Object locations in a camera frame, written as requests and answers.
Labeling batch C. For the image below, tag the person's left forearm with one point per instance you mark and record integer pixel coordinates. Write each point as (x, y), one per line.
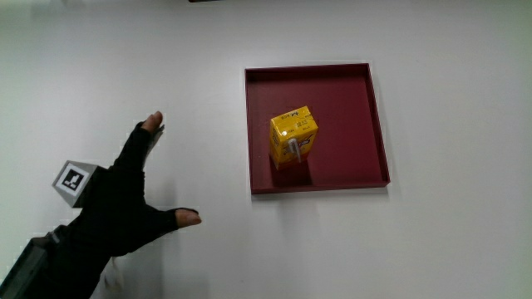
(77, 270)

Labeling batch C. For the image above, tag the yellow ice redtea carton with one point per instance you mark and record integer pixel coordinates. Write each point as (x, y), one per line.
(292, 137)

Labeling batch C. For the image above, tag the person's left hand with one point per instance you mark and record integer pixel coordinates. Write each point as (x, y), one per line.
(112, 203)

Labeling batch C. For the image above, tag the dark object at table edge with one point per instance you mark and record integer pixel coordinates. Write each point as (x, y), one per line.
(203, 1)

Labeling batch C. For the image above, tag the dark red square tray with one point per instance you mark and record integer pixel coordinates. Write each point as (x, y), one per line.
(345, 124)

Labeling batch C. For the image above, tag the grey forearm-mounted box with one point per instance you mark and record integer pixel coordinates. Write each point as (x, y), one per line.
(23, 270)

